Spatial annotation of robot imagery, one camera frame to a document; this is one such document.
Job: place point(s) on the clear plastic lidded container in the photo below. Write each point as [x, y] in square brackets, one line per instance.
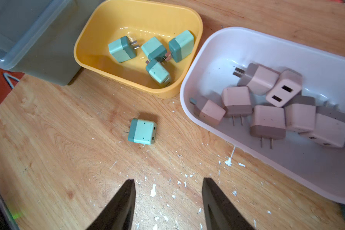
[38, 37]

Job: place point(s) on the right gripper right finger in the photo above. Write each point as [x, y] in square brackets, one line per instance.
[220, 213]

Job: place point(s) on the green plug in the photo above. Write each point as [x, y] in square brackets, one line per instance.
[154, 49]
[142, 131]
[181, 46]
[123, 49]
[158, 73]

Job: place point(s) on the yellow storage box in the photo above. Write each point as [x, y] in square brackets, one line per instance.
[139, 21]

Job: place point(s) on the pink plug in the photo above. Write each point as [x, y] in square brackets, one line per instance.
[300, 114]
[288, 85]
[257, 78]
[329, 128]
[236, 102]
[207, 110]
[268, 122]

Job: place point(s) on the white storage box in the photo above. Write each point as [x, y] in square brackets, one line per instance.
[319, 168]

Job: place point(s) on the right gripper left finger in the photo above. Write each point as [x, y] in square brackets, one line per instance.
[118, 213]

